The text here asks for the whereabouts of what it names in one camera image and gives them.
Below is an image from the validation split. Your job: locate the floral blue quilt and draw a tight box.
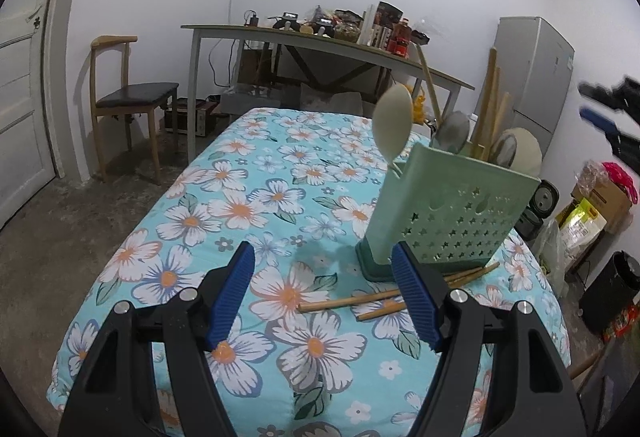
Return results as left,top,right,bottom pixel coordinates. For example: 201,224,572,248
48,108,585,436

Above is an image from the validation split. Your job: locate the yellow snack bag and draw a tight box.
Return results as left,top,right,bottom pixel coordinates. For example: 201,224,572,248
560,197,606,254

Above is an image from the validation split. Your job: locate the yellow plastic bag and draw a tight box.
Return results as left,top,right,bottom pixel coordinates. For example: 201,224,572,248
412,88,428,125

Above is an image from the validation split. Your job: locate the wooden chair black seat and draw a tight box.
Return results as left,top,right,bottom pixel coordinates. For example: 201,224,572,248
89,35,179,182

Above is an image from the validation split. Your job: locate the black rice cooker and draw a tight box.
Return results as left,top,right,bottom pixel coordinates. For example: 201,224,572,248
514,179,560,242

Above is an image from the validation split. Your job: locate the red bottle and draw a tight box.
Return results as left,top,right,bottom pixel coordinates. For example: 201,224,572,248
387,18,412,58

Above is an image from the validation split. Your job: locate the silver refrigerator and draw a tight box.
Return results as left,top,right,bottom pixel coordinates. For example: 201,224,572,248
494,16,575,152

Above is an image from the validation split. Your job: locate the large steel spoon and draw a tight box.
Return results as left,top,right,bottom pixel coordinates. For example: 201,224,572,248
431,111,470,154

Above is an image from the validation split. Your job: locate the bamboo chopstick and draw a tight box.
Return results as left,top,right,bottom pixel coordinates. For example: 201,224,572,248
414,44,442,125
471,47,497,158
297,266,488,313
356,260,501,322
480,66,500,160

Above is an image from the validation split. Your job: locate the grey wooden desk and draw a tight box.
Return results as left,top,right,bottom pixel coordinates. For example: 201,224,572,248
180,23,476,163

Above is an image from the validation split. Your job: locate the white panel door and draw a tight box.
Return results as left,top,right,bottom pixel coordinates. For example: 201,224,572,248
0,0,54,223

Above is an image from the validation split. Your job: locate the green perforated utensil holder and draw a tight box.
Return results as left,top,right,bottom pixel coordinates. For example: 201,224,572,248
356,143,540,282

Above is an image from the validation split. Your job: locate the cardboard box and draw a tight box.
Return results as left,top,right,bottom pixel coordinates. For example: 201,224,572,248
570,180,632,235

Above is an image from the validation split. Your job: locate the green glass jar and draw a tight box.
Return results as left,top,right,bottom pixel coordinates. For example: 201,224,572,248
334,22,361,44

